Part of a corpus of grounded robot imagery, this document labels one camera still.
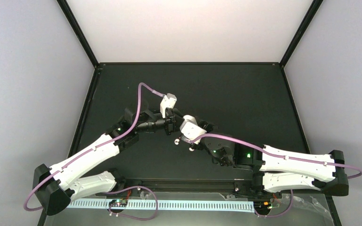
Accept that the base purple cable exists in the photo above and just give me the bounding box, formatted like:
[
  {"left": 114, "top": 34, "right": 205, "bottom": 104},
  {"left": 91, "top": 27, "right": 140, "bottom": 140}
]
[
  {"left": 108, "top": 186, "right": 160, "bottom": 222},
  {"left": 254, "top": 190, "right": 294, "bottom": 218}
]

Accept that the black frame post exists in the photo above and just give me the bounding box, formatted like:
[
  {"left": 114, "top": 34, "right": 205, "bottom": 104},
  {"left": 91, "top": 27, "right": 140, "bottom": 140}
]
[
  {"left": 279, "top": 0, "right": 323, "bottom": 68},
  {"left": 57, "top": 0, "right": 99, "bottom": 68}
]

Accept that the black front mounting rail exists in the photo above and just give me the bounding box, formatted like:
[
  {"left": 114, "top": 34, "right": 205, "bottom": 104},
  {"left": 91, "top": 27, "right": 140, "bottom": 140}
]
[{"left": 48, "top": 176, "right": 330, "bottom": 200}]

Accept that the right black frame post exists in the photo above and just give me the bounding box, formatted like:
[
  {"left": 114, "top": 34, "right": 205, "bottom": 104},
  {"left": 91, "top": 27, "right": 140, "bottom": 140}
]
[{"left": 279, "top": 0, "right": 323, "bottom": 68}]

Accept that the white slotted cable duct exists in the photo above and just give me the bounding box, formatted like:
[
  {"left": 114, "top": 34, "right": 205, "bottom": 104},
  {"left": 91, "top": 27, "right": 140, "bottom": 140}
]
[{"left": 68, "top": 198, "right": 255, "bottom": 213}]

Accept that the clear plastic sheet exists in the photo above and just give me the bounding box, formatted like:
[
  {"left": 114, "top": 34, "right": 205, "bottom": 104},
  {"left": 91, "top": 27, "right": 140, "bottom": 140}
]
[{"left": 218, "top": 191, "right": 334, "bottom": 226}]

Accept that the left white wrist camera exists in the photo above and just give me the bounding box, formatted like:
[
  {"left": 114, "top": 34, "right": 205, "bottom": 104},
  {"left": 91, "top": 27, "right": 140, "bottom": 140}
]
[{"left": 160, "top": 93, "right": 177, "bottom": 118}]

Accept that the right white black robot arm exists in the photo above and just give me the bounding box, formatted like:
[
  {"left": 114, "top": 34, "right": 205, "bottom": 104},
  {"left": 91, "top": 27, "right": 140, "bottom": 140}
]
[{"left": 196, "top": 137, "right": 349, "bottom": 197}]

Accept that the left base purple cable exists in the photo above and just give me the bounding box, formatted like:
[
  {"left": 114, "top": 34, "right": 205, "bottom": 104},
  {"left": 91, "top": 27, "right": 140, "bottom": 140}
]
[{"left": 108, "top": 186, "right": 160, "bottom": 222}]

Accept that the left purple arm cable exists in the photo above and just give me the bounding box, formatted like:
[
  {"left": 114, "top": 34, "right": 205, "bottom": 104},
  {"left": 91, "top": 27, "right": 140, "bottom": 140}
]
[{"left": 23, "top": 82, "right": 166, "bottom": 213}]

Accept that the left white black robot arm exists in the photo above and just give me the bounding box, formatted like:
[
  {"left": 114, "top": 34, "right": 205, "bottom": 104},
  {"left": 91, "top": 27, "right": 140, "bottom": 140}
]
[{"left": 31, "top": 107, "right": 184, "bottom": 216}]

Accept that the left black frame post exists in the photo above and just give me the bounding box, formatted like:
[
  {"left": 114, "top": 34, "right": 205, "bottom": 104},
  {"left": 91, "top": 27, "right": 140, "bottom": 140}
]
[{"left": 57, "top": 0, "right": 99, "bottom": 68}]

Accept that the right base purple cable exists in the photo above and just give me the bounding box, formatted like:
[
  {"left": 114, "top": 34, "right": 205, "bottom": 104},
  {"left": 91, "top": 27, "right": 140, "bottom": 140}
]
[{"left": 254, "top": 190, "right": 294, "bottom": 218}]

